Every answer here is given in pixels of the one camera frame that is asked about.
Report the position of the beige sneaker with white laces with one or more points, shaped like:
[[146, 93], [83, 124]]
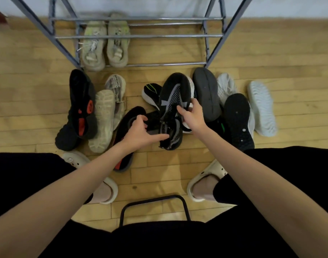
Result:
[[117, 51], [92, 55]]

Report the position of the grey metal shoe rack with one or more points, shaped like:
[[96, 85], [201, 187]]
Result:
[[137, 36]]

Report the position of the black sneaker with green stripe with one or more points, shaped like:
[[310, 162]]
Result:
[[151, 94], [217, 126]]

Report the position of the black shorts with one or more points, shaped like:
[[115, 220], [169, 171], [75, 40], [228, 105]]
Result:
[[158, 239]]

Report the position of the black metal stool frame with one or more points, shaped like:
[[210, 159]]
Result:
[[153, 200]]

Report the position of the black sneaker with red sole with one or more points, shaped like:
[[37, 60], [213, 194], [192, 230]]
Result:
[[127, 118]]

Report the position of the person's right thumb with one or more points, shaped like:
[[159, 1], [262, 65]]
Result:
[[183, 111]]

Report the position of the person's left thumb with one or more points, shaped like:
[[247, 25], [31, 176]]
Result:
[[158, 138]]

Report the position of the person's left foot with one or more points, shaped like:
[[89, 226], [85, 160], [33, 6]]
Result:
[[102, 193]]

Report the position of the cream clog slipper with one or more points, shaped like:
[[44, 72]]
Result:
[[75, 159], [207, 171]]

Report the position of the beige knit sneaker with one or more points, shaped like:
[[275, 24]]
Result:
[[103, 118]]

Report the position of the person's left forearm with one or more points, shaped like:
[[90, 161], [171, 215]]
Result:
[[59, 201]]

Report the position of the black sneaker with white side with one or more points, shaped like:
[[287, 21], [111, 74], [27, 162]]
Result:
[[237, 118]]

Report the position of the person's left hand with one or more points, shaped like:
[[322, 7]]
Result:
[[137, 138]]

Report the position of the person's right foot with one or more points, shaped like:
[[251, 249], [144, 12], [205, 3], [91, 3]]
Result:
[[204, 188]]

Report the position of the black grey knit sneaker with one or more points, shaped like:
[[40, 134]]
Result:
[[174, 94], [173, 137]]

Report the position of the black sneaker with orange marks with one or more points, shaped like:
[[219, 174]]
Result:
[[79, 99]]

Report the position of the dark grey slipper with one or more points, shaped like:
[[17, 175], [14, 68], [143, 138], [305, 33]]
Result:
[[206, 94]]

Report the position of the person's right forearm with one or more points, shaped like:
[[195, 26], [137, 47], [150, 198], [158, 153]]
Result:
[[260, 185]]

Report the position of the white knit sneaker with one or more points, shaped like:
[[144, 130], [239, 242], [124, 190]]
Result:
[[226, 85], [262, 107]]

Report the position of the person's foot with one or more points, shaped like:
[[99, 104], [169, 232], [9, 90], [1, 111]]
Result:
[[204, 188], [102, 193]]

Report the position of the person's right hand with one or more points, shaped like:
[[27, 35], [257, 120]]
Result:
[[196, 119]]

